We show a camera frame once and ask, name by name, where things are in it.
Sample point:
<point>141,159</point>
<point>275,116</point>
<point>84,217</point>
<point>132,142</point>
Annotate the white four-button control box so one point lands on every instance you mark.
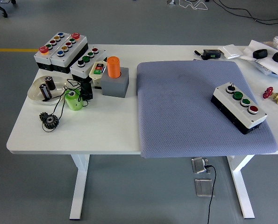
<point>82,70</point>
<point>241,109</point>

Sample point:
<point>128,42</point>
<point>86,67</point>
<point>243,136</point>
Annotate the white five-button control box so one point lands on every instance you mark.
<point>41,61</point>
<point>64,60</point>

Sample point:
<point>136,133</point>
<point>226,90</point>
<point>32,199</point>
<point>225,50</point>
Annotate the grey square block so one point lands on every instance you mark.
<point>114,87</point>

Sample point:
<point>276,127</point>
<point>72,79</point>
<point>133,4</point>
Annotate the grey-blue textured mat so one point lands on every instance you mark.
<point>176,105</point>

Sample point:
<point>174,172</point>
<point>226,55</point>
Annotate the orange plastic cylinder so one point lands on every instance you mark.
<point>113,67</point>

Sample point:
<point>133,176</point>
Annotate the small black adapter box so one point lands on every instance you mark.
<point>87,92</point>

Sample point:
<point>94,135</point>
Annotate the green plastic cylinder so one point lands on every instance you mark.
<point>74,102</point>

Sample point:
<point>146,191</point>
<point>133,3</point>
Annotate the open metal floor socket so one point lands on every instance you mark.
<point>199,166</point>

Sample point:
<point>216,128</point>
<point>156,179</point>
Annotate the black pen-shaped tool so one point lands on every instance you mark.
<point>197,53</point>

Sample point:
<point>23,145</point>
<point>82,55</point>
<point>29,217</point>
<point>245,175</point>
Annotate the large black metal gear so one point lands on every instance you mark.
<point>50,123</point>

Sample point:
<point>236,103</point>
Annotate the dark brown capacitor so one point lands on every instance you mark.
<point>45,91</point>
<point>50,82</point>

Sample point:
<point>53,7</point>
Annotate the black module with green connector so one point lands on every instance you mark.
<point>212,53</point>

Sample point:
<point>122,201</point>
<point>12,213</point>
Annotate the white table leg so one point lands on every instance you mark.
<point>240,186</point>
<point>79,186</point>

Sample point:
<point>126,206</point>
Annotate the small black metal gear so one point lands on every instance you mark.
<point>42,116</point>

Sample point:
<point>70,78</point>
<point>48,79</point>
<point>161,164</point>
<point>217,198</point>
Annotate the closed metal floor plate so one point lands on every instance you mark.
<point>203,187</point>

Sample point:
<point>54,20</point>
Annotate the clear round dish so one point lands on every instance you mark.
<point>34,93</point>

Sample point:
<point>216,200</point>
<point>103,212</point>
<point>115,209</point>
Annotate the silver metal floor stand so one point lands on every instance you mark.
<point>171,2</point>

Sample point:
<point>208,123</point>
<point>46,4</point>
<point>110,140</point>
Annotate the white paper sheet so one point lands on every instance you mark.
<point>251,50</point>

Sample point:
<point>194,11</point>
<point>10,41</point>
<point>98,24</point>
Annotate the cream red-green switch box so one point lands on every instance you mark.
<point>97,70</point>

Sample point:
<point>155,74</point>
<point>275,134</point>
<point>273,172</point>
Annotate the white wall switch plate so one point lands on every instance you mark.
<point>231,51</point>

